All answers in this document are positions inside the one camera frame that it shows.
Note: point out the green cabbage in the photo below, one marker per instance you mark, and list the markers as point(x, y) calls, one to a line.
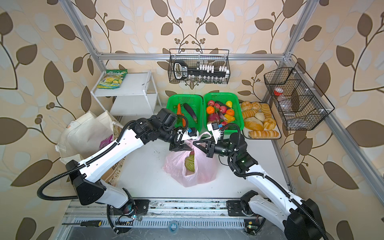
point(190, 163)

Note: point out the green basket with fruit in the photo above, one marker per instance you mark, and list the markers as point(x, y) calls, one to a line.
point(222, 108)

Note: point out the tray of bread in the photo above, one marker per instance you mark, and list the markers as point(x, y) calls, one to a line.
point(259, 123)

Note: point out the white two-tier shelf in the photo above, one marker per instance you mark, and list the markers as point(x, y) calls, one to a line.
point(137, 96)

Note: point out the black wire basket wall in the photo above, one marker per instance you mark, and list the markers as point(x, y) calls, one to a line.
point(310, 105)
point(199, 66)

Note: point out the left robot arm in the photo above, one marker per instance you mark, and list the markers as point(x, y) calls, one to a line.
point(86, 175)

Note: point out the black wire basket back wall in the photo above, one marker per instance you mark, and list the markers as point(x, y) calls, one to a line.
point(199, 66)

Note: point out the green basket with vegetables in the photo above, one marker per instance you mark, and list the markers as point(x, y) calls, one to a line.
point(195, 101)

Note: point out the cream canvas tote bag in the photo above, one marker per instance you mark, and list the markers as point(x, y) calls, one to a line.
point(82, 137)

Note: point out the black wire basket right wall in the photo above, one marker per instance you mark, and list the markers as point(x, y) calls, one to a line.
point(310, 105)

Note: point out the orange carrot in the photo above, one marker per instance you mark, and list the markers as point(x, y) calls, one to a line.
point(179, 111)

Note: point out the red-capped bottle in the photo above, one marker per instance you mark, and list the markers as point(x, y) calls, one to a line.
point(283, 100)

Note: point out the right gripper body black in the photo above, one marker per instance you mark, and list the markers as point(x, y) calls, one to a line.
point(222, 149)

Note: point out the yellow-green snack packet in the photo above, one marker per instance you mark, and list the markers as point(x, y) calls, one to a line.
point(112, 79)

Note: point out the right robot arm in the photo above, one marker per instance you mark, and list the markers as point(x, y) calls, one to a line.
point(297, 218)

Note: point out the purple eggplant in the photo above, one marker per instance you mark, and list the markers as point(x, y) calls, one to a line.
point(192, 113)

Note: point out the magenta snack bag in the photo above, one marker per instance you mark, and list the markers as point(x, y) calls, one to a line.
point(106, 142)

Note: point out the black-handled screwdriver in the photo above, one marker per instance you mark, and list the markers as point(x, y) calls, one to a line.
point(87, 224)

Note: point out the pink plastic grocery bag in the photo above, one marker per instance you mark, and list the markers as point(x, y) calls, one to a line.
point(205, 168)

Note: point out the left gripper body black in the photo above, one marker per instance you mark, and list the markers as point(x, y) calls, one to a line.
point(175, 144)

